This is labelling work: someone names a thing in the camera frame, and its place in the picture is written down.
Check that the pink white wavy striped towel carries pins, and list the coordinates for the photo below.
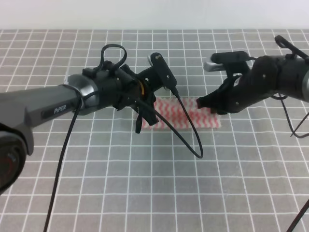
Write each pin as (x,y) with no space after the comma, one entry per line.
(172,111)

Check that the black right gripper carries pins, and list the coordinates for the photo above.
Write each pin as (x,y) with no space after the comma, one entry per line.
(237,94)

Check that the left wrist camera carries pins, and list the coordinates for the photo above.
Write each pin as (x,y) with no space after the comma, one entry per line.
(163,71)

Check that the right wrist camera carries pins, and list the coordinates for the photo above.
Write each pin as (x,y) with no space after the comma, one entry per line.
(218,61)

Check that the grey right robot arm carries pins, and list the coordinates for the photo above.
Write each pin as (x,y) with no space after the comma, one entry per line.
(293,77)

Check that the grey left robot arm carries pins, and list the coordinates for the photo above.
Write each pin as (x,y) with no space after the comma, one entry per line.
(92,90)

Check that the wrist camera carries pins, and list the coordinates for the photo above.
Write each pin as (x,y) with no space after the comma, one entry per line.
(218,61)
(163,71)

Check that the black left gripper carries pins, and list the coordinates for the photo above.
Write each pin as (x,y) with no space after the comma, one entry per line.
(118,89)

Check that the grey grid tablecloth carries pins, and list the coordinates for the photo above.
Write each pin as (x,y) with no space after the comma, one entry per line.
(254,176)

